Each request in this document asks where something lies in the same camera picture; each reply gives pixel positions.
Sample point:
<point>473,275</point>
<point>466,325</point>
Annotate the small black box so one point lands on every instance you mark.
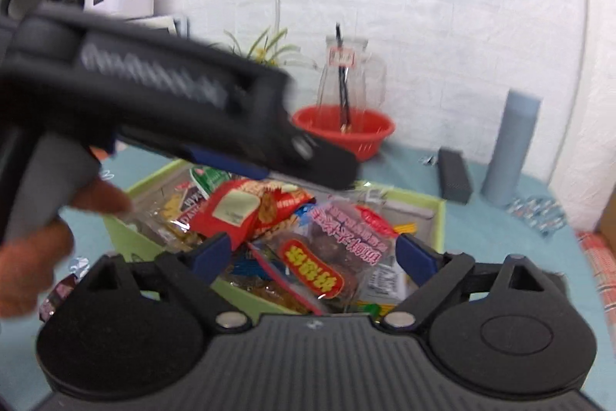
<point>455,177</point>

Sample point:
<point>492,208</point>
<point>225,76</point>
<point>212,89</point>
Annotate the dark brown snack packet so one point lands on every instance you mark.
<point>60,293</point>

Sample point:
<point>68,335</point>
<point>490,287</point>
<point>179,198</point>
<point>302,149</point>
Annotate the lime green cardboard box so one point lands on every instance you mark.
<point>414,211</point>

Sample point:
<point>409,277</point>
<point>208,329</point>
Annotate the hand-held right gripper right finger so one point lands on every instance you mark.
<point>416,259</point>

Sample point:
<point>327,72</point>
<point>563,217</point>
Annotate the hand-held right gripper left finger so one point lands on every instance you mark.
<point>211,254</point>

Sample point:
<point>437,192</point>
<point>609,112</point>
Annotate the teal tablecloth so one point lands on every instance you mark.
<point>505,237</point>

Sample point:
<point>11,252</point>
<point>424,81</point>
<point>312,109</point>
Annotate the black straw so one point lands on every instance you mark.
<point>342,79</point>

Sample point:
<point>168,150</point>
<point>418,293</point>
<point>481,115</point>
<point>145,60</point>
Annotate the clear brown cake packet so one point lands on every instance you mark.
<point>332,257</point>

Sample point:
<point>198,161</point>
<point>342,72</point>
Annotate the red plastic basket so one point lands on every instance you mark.
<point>365,136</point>

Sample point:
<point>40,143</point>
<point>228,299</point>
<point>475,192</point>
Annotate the clear packet red oval label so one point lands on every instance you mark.
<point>380,221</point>

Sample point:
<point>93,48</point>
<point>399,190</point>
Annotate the green white snack packet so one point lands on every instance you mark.
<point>209,180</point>

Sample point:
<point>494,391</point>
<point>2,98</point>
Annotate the plaid tablecloth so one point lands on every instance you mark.
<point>601,261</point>

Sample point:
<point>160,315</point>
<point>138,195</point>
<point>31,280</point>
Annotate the red snack packet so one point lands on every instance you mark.
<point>226,213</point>

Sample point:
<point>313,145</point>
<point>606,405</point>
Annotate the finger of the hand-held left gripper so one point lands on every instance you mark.
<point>327,160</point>
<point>226,163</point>

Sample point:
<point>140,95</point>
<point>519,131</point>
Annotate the glass pitcher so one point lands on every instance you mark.
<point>365,74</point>

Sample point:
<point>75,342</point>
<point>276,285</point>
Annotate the black snack packet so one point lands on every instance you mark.
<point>185,209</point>

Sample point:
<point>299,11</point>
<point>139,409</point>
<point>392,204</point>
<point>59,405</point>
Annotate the person's left hand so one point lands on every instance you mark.
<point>29,266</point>

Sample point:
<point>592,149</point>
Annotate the flower plant in glass vase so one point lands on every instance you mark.
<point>262,45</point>

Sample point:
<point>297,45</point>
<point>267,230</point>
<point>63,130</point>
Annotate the grey thermos bottle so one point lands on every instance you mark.
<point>510,151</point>

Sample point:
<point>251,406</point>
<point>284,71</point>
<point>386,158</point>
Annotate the blue cookie packet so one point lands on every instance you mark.
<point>304,209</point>

